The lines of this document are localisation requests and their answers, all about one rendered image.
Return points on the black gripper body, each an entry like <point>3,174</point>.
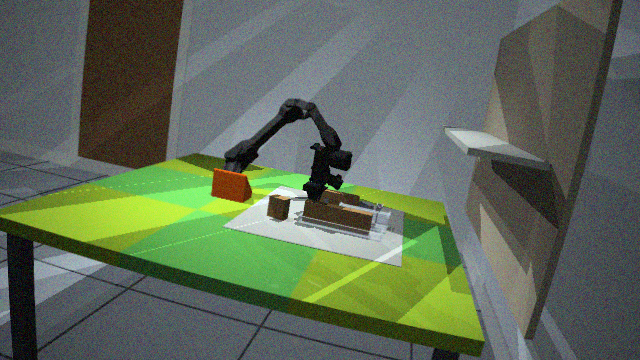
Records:
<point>317,176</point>

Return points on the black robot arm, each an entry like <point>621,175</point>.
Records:
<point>245,152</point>

